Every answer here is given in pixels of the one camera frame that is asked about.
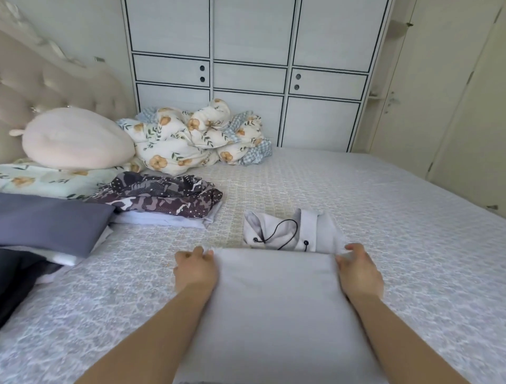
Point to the person's right hand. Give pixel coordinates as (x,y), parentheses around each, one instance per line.
(362,277)

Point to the person's left hand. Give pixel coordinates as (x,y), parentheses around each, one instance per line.
(196,270)

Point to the light lavender sunscreen jacket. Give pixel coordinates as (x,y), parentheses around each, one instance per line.
(166,220)

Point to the bed with grey patterned sheet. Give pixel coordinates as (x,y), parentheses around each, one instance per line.
(427,229)

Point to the dark purple patterned garment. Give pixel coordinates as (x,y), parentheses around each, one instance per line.
(158,194)

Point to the white printed t-shirt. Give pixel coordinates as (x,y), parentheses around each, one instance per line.
(59,257)

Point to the grey printed t-shirt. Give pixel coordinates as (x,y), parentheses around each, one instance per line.
(51,221)

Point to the person's left forearm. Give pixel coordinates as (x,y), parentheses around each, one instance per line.
(150,340)

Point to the person's right forearm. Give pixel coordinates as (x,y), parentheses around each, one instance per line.
(403,344)

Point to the floral bunched quilt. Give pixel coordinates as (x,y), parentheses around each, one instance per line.
(257,150)

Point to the floral pillow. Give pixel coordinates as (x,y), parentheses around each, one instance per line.
(55,182)

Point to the pink plush pillow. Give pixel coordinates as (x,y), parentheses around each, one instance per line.
(75,138)

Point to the white door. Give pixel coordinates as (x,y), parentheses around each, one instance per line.
(443,95)

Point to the white wardrobe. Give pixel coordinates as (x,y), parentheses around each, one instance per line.
(253,39)

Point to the beige tufted headboard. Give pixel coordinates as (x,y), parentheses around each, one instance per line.
(39,79)

